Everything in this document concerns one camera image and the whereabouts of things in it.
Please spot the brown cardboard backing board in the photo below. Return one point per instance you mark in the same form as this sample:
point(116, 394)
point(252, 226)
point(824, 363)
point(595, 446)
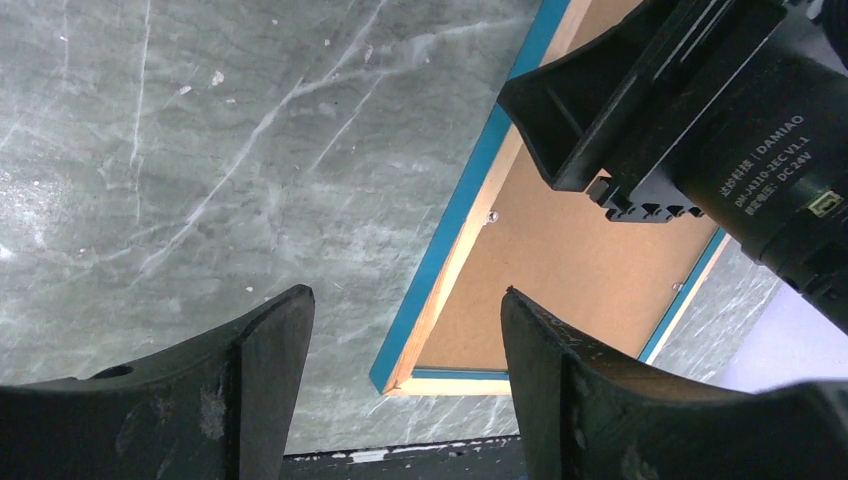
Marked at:
point(617, 281)

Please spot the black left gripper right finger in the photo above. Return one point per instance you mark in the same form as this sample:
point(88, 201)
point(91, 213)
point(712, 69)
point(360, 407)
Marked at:
point(586, 410)

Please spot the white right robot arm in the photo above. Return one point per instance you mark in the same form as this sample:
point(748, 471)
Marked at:
point(733, 110)

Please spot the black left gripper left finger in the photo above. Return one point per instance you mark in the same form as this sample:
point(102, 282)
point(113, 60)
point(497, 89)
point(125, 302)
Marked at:
point(216, 406)

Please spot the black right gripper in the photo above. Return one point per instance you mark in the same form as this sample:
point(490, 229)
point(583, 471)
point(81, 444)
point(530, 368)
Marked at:
point(673, 60)

